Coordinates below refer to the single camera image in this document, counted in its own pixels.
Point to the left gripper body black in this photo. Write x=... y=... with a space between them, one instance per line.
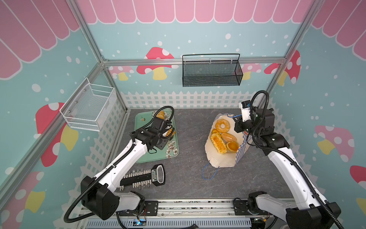
x=161 y=142

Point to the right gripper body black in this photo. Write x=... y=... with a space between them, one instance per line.
x=240 y=126

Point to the rectangular crusty pastry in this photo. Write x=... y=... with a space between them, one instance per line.
x=218 y=143

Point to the oval bun bread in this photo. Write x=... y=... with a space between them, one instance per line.
x=228 y=137

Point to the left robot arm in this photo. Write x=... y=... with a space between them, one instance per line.
x=97 y=193

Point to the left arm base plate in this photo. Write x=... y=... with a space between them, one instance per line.
x=149 y=208

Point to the black mesh wall basket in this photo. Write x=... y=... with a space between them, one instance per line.
x=207 y=70

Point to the ring doughnut bread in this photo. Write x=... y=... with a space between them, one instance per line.
x=222 y=125

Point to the checkered paper bag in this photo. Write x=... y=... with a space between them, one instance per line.
x=229 y=159

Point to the long twisted bread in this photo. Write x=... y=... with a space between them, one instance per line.
x=170 y=132

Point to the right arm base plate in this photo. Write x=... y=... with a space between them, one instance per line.
x=245 y=207

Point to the black tool rack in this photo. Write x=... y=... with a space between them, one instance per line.
x=140 y=179

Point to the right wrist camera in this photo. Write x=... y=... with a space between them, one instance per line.
x=245 y=110

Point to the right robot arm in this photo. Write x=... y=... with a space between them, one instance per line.
x=311 y=209

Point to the white wire wall basket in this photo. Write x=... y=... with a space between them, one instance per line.
x=89 y=106

